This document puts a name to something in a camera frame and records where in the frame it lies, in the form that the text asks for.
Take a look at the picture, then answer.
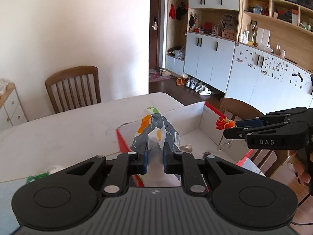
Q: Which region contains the red orange flower charm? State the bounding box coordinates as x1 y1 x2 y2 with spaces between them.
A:
215 117 236 130

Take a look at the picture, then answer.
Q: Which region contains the silver foil snack bag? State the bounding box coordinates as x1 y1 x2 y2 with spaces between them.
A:
180 144 192 153

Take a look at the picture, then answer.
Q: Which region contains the right human hand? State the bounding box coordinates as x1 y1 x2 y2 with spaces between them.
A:
287 151 311 186

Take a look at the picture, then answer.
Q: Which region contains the red shoe box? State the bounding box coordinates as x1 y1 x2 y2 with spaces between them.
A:
117 102 264 187

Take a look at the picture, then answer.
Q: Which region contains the white crystal plastic bag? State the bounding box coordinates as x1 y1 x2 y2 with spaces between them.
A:
49 165 65 175

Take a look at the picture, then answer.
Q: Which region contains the wooden dining chair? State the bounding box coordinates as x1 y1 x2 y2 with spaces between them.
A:
45 65 101 114

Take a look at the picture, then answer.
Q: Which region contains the dark brown door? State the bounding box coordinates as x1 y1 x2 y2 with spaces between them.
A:
149 0 161 70

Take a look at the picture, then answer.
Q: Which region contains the white wooden sideboard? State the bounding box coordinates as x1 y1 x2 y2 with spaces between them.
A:
0 83 28 131

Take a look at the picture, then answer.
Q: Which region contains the white cabinet wall unit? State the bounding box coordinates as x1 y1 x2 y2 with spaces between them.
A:
165 0 312 113

